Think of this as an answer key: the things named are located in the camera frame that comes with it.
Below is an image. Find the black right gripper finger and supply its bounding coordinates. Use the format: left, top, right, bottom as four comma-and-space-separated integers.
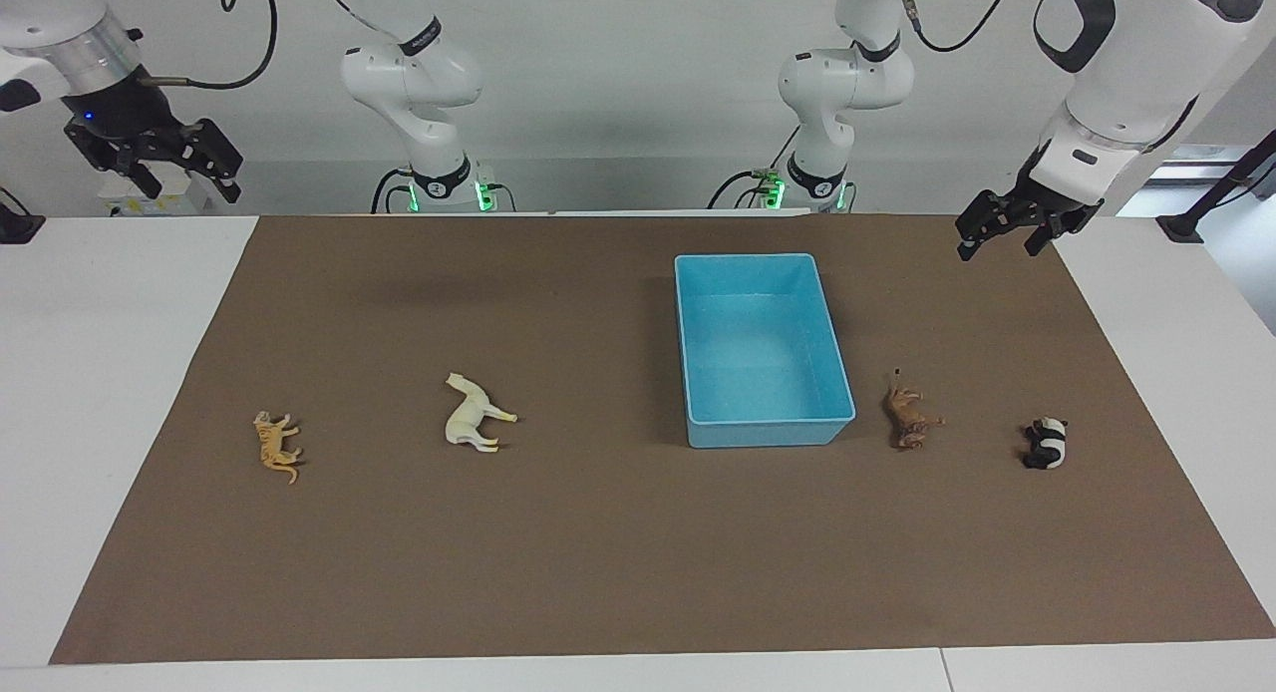
115, 156, 165, 201
185, 119, 245, 205

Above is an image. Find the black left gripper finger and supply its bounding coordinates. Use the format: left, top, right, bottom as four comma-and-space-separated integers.
954, 188, 1002, 263
1024, 216, 1067, 258

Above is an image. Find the brown lion toy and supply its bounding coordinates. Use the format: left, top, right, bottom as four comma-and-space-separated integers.
882, 370, 946, 451

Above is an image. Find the black white panda toy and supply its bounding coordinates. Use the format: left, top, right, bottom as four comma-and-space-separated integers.
1020, 416, 1070, 472

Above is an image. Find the orange striped tiger toy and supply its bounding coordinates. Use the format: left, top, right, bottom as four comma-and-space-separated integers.
252, 410, 303, 486

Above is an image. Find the cream horse toy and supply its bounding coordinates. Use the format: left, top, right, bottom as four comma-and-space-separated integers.
444, 372, 519, 455

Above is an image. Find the white yellow box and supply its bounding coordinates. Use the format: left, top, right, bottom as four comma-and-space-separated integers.
99, 163, 216, 218

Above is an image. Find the light blue storage box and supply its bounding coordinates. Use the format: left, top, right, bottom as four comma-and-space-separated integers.
674, 252, 857, 450

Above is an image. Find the black clamp stand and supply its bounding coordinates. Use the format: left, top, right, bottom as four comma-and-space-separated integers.
1155, 129, 1276, 245
0, 186, 47, 245

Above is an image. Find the brown table mat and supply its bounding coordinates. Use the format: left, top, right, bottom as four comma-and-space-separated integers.
50, 213, 1276, 666

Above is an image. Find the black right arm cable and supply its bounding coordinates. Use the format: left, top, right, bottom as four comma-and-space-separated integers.
140, 0, 280, 91

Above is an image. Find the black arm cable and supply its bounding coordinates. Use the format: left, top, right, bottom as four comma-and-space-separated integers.
140, 0, 280, 91
895, 0, 1020, 55

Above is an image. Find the black base cable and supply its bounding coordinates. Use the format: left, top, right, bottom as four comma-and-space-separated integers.
707, 170, 771, 212
370, 167, 416, 215

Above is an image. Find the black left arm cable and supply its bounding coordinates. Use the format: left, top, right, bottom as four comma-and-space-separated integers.
895, 0, 1020, 55

